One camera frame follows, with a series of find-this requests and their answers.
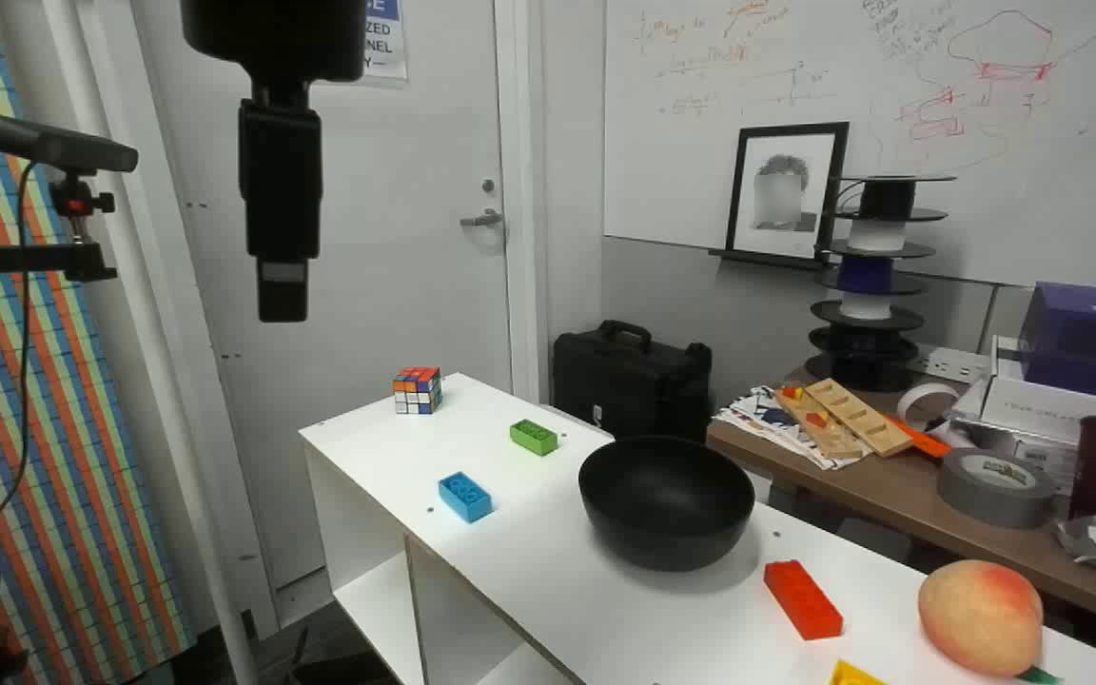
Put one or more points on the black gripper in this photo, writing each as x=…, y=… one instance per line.
x=279, y=175

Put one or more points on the blue building block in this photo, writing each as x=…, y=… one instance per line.
x=466, y=498

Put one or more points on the green building block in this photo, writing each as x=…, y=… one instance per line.
x=534, y=439

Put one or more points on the red building block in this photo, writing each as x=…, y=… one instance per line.
x=804, y=599

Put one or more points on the yellow building block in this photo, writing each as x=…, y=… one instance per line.
x=855, y=674

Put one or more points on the white black Franka robot arm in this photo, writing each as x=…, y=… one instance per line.
x=276, y=40

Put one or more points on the white open cabinet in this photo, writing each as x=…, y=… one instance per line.
x=511, y=556

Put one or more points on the black bowl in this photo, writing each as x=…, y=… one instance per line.
x=664, y=509

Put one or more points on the Rubik's cube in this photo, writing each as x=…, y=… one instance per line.
x=417, y=389

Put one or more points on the blue white door sign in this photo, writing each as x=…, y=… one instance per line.
x=384, y=40

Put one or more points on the multicoloured striped panel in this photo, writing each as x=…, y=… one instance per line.
x=39, y=480

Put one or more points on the black hard carrying case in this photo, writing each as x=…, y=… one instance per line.
x=630, y=384

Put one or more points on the black framed portrait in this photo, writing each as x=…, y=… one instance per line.
x=785, y=191

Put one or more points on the tan printed flat box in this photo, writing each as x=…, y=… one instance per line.
x=814, y=430
x=857, y=418

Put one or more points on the white filament spool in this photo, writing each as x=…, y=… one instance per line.
x=863, y=311
x=880, y=239

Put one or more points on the black filament spool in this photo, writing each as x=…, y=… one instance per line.
x=861, y=357

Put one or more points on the blue filament spool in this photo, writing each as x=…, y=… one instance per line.
x=867, y=277

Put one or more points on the empty black spool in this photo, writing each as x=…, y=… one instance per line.
x=893, y=191

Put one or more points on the wooden desk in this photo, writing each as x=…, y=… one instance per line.
x=876, y=498

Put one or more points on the white tape roll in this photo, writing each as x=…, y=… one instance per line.
x=926, y=405

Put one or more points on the orange flat tool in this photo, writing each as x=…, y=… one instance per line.
x=926, y=442

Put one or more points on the whiteboard with scribbles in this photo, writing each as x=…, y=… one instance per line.
x=951, y=115

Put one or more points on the toy peach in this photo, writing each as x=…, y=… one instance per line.
x=980, y=618

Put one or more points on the white cardboard box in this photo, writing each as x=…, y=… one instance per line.
x=1045, y=414

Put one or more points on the purple box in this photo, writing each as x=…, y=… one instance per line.
x=1093, y=345

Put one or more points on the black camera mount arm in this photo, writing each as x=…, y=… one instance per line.
x=28, y=260

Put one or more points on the black camera on mount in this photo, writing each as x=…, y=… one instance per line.
x=58, y=146

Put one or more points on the grey duct tape roll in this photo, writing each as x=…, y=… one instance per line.
x=997, y=488

